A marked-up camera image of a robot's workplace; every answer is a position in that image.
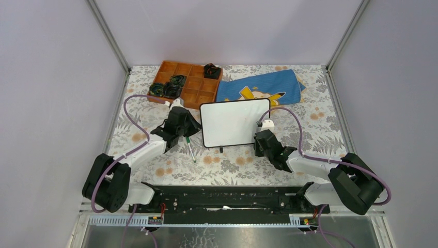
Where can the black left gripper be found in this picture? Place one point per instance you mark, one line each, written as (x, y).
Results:
(195, 125)

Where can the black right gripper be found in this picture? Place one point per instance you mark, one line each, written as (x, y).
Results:
(255, 145)

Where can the white whiteboard marker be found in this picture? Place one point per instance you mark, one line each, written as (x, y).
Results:
(191, 152)

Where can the black framed whiteboard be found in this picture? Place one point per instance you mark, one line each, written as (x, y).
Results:
(231, 123)

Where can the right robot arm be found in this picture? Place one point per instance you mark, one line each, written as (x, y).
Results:
(349, 179)

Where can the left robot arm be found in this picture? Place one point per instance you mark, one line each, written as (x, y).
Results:
(108, 182)

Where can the wooden compartment tray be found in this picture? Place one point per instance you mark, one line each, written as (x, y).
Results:
(194, 84)

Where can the floral tablecloth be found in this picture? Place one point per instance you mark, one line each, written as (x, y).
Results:
(313, 121)

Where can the blue cartoon cloth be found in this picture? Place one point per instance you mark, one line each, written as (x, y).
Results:
(280, 88)

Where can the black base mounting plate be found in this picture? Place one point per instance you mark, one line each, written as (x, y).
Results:
(212, 200)

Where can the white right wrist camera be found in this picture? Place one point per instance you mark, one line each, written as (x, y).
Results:
(265, 125)

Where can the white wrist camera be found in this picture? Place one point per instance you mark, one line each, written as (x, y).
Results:
(265, 125)
(175, 103)

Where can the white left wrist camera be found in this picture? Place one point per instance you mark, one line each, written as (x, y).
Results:
(175, 103)

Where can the slotted cable duct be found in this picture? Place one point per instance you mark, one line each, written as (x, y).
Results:
(223, 220)

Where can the left aluminium frame post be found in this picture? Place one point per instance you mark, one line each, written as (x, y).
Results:
(105, 29)

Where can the aluminium frame post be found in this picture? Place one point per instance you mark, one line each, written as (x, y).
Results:
(105, 29)
(347, 34)

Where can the right aluminium frame post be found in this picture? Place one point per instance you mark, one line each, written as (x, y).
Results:
(347, 34)

